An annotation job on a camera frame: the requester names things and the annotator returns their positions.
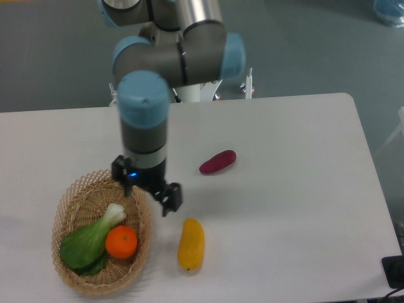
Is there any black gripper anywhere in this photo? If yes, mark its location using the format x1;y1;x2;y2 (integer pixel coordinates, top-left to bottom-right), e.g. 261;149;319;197
111;155;182;217

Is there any orange fruit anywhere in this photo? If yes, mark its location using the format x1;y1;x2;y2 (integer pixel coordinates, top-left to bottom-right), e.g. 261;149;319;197
105;225;138;259

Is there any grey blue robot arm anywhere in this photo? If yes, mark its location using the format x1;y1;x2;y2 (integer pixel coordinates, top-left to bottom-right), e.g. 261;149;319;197
98;1;246;215

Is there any woven wicker basket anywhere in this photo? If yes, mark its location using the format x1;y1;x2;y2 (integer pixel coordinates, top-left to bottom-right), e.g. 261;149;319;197
52;169;152;295

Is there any yellow mango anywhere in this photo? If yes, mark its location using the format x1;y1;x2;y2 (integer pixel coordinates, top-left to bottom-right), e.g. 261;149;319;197
177;218;205;271

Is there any purple sweet potato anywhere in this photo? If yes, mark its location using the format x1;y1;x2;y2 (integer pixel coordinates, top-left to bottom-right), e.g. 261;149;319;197
199;150;237;174

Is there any green bok choy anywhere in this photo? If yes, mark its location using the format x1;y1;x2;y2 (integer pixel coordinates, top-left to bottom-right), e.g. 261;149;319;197
59;203;126;276

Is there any black device at table edge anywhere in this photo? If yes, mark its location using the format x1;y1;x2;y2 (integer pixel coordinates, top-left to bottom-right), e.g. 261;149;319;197
381;255;403;288

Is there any blue plastic bag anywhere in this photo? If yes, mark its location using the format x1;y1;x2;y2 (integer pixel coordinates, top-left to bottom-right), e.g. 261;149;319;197
373;0;403;28

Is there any white frame at right edge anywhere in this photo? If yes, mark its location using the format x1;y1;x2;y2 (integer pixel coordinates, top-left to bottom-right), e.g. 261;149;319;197
373;107;403;158

